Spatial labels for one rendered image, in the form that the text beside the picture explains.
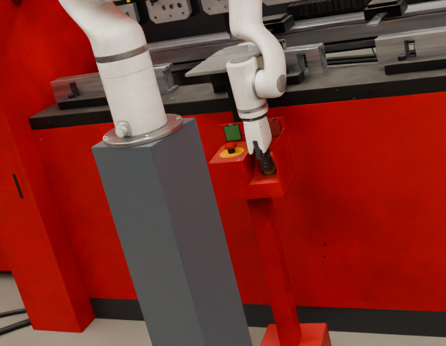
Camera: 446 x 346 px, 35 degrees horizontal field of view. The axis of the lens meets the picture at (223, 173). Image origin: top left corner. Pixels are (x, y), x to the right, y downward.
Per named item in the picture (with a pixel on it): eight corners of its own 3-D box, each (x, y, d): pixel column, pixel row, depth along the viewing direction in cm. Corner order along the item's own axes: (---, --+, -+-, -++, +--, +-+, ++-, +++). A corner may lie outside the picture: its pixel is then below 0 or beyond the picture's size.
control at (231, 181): (217, 202, 207) (202, 144, 200) (232, 179, 221) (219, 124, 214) (283, 196, 200) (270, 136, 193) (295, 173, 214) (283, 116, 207)
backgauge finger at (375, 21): (353, 33, 221) (350, 16, 220) (372, 14, 243) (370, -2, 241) (392, 27, 216) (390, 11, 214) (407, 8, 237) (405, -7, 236)
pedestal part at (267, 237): (280, 346, 228) (244, 192, 209) (284, 334, 233) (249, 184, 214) (298, 346, 225) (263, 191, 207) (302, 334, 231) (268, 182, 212)
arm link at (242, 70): (274, 97, 196) (246, 97, 202) (264, 52, 191) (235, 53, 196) (259, 110, 190) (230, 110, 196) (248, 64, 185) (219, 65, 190)
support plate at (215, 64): (185, 77, 215) (184, 73, 214) (219, 53, 236) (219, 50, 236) (239, 71, 207) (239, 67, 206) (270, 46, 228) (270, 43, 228)
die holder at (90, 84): (57, 106, 271) (49, 82, 268) (66, 101, 276) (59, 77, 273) (171, 93, 249) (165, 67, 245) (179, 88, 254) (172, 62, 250)
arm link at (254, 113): (241, 99, 202) (243, 109, 203) (233, 112, 194) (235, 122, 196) (270, 95, 199) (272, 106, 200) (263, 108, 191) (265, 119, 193)
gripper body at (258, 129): (245, 105, 203) (254, 141, 208) (235, 120, 194) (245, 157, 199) (270, 102, 200) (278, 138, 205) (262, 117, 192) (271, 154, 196)
